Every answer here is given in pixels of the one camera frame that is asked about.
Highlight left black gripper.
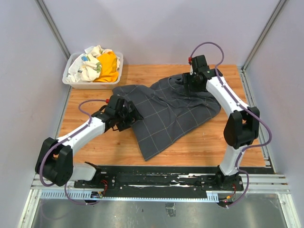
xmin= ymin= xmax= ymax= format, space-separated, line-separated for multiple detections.
xmin=115 ymin=101 xmax=143 ymax=132

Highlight dark grey checked pillowcase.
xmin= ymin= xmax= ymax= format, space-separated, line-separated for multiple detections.
xmin=112 ymin=75 xmax=221 ymax=161

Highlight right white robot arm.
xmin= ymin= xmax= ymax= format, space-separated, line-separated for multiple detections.
xmin=182 ymin=55 xmax=260 ymax=190

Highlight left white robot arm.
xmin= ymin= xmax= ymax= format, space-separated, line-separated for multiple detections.
xmin=35 ymin=95 xmax=143 ymax=188

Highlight yellow cloth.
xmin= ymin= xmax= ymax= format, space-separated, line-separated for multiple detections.
xmin=94 ymin=51 xmax=119 ymax=83

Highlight translucent plastic bin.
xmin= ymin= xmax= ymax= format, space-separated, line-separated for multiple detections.
xmin=62 ymin=52 xmax=124 ymax=90

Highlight white patterned cloth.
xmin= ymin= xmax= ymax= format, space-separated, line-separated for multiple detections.
xmin=66 ymin=45 xmax=120 ymax=83

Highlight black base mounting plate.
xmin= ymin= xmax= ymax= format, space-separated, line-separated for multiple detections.
xmin=74 ymin=166 xmax=244 ymax=200

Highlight grey slotted cable duct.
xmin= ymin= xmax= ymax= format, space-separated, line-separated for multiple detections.
xmin=40 ymin=190 xmax=219 ymax=203

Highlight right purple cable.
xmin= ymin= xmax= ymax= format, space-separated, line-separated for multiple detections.
xmin=188 ymin=41 xmax=273 ymax=209

